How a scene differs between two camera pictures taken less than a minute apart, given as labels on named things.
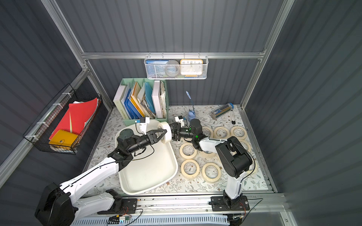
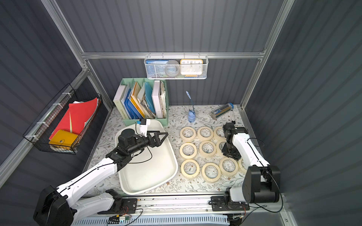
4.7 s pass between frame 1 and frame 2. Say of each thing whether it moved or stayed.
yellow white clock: stayed
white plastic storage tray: stayed
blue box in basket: stayed
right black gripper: moved
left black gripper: stayed
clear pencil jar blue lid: stayed
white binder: stayed
